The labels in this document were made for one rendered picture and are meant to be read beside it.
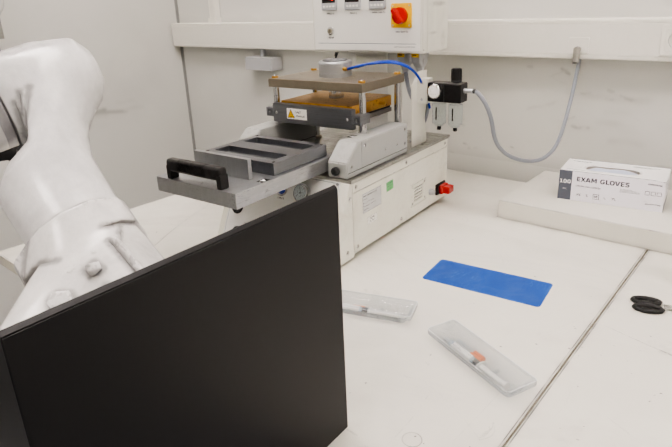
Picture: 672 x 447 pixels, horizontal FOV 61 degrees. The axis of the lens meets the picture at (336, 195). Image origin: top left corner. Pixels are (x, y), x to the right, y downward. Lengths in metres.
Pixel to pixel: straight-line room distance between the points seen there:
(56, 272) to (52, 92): 0.22
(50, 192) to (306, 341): 0.32
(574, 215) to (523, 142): 0.42
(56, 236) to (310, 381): 0.32
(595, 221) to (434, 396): 0.68
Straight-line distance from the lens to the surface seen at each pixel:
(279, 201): 1.26
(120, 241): 0.63
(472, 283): 1.14
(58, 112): 0.73
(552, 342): 0.99
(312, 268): 0.63
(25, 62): 0.77
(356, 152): 1.18
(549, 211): 1.41
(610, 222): 1.38
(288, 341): 0.63
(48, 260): 0.65
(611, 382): 0.93
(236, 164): 1.08
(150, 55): 2.68
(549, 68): 1.69
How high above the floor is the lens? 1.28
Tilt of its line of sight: 19 degrees down
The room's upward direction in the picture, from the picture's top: 3 degrees counter-clockwise
